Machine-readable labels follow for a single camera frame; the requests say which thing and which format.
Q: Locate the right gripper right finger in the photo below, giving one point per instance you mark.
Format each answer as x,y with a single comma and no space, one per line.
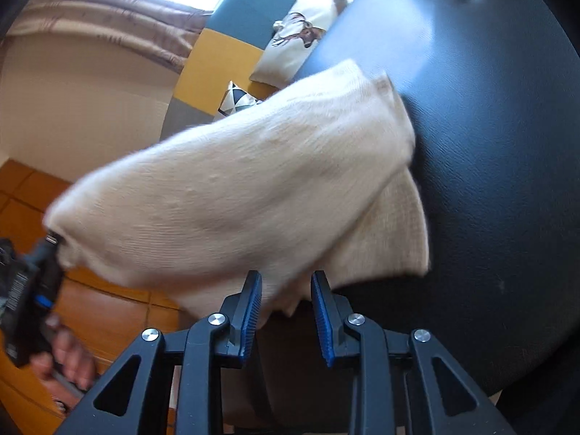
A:
400,381

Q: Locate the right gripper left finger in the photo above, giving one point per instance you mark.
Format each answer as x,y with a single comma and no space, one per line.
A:
133,395

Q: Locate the beige knitted sweater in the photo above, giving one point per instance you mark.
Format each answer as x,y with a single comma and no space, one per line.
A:
317,177

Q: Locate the person's left hand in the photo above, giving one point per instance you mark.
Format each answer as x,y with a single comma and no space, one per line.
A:
68,370

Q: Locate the tiger print cushion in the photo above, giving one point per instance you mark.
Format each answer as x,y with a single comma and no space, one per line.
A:
235,100

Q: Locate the patterned beige curtain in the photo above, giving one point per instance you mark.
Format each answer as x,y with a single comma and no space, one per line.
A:
161,31

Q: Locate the grey yellow blue sofa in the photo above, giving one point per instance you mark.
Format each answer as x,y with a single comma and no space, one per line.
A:
227,49

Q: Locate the deer print cushion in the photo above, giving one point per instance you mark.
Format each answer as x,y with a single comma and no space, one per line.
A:
294,38

